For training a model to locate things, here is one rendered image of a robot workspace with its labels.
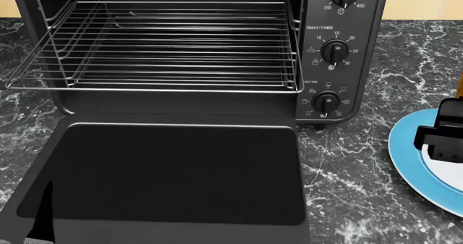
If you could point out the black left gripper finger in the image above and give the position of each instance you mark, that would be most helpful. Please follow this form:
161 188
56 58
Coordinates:
44 217

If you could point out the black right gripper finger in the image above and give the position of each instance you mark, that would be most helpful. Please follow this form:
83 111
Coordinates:
427 136
445 153

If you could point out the brown bread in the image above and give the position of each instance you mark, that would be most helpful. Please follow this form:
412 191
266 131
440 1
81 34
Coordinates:
460 86

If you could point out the blue plate with white centre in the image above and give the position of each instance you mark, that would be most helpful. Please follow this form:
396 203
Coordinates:
405 157

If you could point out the black toaster oven body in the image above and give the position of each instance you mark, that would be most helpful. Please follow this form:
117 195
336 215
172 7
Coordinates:
365 73

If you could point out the black function knob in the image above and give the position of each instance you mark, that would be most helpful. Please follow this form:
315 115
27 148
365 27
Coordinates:
326 102

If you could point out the black timer knob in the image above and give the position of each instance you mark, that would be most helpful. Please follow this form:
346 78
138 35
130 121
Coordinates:
334 51

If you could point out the black oven door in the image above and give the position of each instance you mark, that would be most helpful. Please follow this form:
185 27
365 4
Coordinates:
173 173

